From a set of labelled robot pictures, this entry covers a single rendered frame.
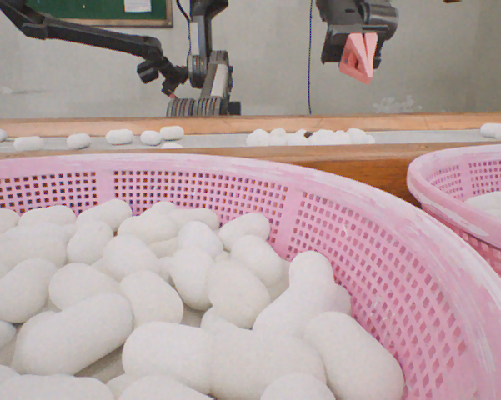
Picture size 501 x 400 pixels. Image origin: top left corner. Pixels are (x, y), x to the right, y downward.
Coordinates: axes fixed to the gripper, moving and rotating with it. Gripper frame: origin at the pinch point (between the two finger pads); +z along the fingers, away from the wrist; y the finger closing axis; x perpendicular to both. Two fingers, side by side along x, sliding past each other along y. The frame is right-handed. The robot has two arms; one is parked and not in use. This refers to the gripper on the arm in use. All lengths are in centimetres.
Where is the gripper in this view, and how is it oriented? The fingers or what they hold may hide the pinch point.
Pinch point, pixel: (368, 77)
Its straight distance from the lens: 61.9
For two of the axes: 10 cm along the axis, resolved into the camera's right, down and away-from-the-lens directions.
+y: 9.9, -0.5, 0.9
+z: 0.9, 8.3, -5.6
